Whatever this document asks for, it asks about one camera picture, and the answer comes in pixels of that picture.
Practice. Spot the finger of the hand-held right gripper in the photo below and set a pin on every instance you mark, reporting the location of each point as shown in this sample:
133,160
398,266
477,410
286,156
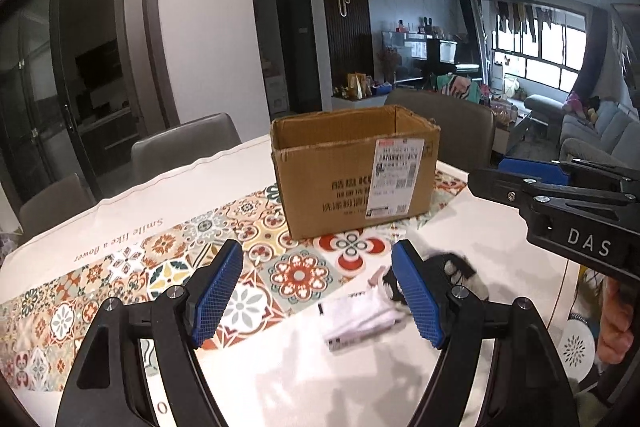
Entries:
530,169
495,187

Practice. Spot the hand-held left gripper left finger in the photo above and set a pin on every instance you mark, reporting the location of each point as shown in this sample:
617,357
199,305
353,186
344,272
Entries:
215,292

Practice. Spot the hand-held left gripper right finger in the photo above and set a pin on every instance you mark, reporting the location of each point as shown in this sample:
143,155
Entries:
417,297

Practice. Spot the black and white fluffy sock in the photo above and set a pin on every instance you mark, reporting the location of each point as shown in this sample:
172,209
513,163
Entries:
450,264

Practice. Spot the white cloth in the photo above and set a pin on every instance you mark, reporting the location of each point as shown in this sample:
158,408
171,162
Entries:
360,322

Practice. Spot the brown cardboard box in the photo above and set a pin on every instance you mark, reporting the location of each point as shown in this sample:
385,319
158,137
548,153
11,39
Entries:
320,177

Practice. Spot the person's right hand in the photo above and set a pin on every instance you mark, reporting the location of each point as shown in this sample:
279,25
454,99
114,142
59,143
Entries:
612,322

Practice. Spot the coffee table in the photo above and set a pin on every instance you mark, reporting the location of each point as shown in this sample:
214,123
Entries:
512,127

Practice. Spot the grey dining chair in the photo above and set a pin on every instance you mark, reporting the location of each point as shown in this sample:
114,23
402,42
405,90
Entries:
460,127
55,207
185,147

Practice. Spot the grey sofa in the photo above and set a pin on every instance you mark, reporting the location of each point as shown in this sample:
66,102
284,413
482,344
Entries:
600,132

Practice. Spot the colourful plush toys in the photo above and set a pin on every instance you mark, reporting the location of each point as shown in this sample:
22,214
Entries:
582,104

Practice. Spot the white round patterned stool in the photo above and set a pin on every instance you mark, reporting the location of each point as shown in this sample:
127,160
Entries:
577,349

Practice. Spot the colourful clothes drying rack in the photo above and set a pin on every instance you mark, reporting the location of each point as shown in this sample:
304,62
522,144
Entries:
455,87

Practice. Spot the large window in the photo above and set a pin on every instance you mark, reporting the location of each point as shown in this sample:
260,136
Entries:
545,62

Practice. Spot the white patterned tablecloth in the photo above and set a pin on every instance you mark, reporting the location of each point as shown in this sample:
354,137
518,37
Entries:
125,207

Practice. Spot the black piano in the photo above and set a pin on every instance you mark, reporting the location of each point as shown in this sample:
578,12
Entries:
457,57

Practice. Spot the row of hanging clothes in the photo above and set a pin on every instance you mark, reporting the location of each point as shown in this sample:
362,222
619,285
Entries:
520,19

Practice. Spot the white sideboard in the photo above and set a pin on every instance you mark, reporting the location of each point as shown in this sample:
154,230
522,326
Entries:
350,103

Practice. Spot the row of snack bags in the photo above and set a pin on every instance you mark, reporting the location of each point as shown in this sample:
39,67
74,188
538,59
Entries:
357,84

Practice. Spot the dark doorway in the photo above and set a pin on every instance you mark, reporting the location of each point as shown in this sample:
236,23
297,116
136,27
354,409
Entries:
297,42

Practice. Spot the dark sliding glass door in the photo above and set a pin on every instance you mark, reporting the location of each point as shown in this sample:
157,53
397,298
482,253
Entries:
90,57

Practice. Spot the dark slatted wall panel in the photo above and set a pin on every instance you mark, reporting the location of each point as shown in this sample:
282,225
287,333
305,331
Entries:
357,47

